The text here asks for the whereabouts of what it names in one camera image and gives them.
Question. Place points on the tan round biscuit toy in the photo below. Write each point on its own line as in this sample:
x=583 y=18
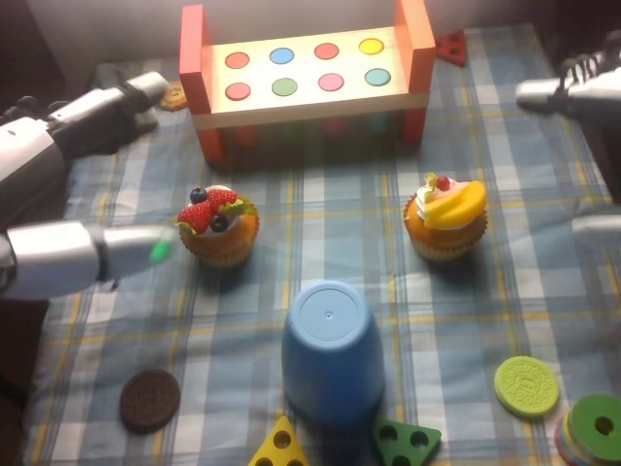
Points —
x=173 y=97

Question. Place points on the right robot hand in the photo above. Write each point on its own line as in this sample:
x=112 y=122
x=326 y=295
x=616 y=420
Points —
x=592 y=94

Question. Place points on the yellow triangle block with holes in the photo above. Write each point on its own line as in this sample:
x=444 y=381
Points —
x=280 y=454

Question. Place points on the multicolour stacking rings pile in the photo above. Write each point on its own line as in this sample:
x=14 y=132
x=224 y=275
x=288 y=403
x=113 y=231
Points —
x=565 y=442

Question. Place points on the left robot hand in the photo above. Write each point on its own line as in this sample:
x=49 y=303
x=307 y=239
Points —
x=34 y=150

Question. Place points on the green triangle block with holes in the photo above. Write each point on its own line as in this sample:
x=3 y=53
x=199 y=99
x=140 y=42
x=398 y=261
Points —
x=402 y=444

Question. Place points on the green sandwich cookie toy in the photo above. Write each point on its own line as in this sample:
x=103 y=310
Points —
x=526 y=387

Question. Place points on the wooden dotted toy box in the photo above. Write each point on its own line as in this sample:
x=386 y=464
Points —
x=310 y=68

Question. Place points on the blue plastic cup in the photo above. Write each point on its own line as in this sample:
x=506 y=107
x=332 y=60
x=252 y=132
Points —
x=330 y=359

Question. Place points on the strawberry cupcake toy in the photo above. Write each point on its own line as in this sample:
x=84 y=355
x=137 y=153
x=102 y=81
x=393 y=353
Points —
x=218 y=242

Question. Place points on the red triangle block with holes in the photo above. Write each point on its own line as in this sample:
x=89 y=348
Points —
x=452 y=51

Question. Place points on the blue plaid tablecloth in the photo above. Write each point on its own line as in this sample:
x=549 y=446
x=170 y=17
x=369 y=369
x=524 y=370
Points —
x=339 y=233

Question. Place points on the chocolate sandwich cookie toy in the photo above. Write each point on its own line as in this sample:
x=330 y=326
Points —
x=150 y=400

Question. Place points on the mango cupcake toy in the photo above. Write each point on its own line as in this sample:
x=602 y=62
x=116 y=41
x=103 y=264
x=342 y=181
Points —
x=446 y=233

